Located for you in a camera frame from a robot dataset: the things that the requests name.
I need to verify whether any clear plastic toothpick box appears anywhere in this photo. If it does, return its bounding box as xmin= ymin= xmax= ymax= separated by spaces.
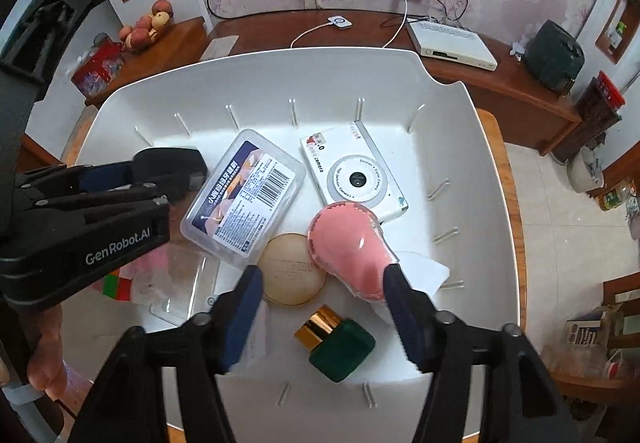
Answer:
xmin=180 ymin=129 xmax=306 ymax=270

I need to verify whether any colourful puzzle cube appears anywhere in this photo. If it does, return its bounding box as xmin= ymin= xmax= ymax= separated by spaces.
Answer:
xmin=101 ymin=270 xmax=134 ymax=302

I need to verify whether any pink cylindrical tube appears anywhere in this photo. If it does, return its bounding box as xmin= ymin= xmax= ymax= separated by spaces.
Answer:
xmin=119 ymin=244 xmax=169 ymax=279

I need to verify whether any gold round compact case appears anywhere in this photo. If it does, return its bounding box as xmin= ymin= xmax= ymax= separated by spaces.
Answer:
xmin=258 ymin=233 xmax=328 ymax=307

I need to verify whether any white toy camera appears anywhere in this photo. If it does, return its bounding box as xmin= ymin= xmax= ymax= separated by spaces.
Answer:
xmin=299 ymin=121 xmax=409 ymax=224

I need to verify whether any pink puff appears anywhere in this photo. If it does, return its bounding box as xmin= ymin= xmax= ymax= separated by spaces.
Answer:
xmin=307 ymin=201 xmax=398 ymax=302

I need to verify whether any green perfume bottle gold cap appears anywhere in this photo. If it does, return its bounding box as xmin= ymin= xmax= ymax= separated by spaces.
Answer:
xmin=294 ymin=305 xmax=376 ymax=383

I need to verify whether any clear plastic square cup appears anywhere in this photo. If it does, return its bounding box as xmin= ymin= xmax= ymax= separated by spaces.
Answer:
xmin=131 ymin=243 xmax=220 ymax=326

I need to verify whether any white crescent-shaped device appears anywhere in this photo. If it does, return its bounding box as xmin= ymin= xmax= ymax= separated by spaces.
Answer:
xmin=361 ymin=249 xmax=450 ymax=325

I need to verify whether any person's left hand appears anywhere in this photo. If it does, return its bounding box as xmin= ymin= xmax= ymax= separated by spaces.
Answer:
xmin=25 ymin=305 xmax=67 ymax=400

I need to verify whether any red tissue box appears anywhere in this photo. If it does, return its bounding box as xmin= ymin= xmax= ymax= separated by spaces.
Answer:
xmin=70 ymin=33 xmax=124 ymax=98

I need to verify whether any white paper on cabinet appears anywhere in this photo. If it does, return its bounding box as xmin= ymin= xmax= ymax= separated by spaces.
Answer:
xmin=200 ymin=36 xmax=239 ymax=62

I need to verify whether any white storage bin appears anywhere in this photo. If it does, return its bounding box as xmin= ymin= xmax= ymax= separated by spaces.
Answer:
xmin=60 ymin=46 xmax=522 ymax=443

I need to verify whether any white set-top box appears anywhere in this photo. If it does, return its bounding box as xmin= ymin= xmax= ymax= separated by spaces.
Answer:
xmin=408 ymin=20 xmax=498 ymax=71

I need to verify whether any wooden tv cabinet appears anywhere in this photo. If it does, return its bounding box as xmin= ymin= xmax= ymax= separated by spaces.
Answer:
xmin=83 ymin=9 xmax=584 ymax=157

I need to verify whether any dark bin with red lid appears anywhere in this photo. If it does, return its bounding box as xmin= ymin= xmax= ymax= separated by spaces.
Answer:
xmin=550 ymin=71 xmax=626 ymax=164

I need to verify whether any white charger with cable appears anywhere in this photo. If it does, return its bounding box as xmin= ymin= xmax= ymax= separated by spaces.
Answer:
xmin=288 ymin=0 xmax=412 ymax=51

